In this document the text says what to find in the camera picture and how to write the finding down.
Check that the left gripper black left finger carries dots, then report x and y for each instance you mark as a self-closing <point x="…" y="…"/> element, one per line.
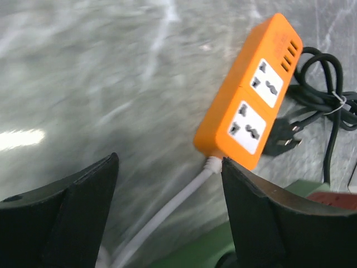
<point x="62" y="223"/>

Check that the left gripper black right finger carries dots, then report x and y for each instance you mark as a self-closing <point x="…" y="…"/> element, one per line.
<point x="272" y="227"/>

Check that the green power strip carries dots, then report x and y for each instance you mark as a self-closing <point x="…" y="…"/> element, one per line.
<point x="213" y="249"/>

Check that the red cube socket adapter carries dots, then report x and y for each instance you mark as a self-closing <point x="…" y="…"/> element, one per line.
<point x="340" y="200"/>

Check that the orange power strip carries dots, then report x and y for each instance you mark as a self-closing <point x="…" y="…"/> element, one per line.
<point x="241" y="116"/>

